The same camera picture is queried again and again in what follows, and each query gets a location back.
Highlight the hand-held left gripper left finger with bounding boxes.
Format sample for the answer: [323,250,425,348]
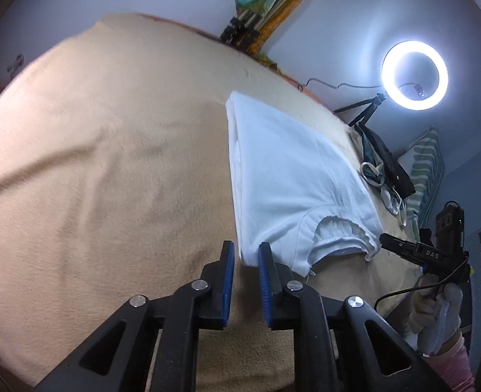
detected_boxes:
[32,240,236,392]

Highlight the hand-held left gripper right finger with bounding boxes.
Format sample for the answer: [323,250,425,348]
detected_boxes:
[257,242,447,392]

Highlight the white t-shirt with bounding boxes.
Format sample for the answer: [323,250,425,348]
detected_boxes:
[225,90,382,279]

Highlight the person's right forearm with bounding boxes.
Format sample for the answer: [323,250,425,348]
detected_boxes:
[430,333,476,392]

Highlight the person's right hand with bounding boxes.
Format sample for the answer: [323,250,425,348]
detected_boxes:
[406,273,464,356]

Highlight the small white garment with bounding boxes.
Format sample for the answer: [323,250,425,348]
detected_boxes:
[379,184,408,226]

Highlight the black bag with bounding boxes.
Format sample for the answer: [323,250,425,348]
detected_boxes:
[357,124,417,197]

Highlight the green striped pillow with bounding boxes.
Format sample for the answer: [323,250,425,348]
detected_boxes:
[404,126,445,239]

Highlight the teal patterned garment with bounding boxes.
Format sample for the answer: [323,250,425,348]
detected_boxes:
[359,135,388,188]

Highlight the black phone holder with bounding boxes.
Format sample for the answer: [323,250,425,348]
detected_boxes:
[400,83,427,99]

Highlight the beige blanket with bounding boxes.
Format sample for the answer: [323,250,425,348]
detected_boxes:
[0,12,423,388]

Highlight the folded silver tripod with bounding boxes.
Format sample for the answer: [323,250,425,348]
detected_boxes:
[220,0,310,47]

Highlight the orange scarf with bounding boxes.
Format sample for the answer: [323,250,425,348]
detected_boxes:
[249,0,325,74]

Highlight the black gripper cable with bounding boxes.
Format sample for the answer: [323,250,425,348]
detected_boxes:
[374,249,470,315]

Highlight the black ring light tripod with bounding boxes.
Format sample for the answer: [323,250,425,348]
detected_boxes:
[334,93,388,127]

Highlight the white ring light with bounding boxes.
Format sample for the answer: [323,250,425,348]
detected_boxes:
[381,40,449,111]

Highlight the black ring light cable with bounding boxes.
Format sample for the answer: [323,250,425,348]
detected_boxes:
[298,77,384,92]

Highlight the metal wall bolt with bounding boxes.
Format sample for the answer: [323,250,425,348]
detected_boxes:
[7,54,25,76]

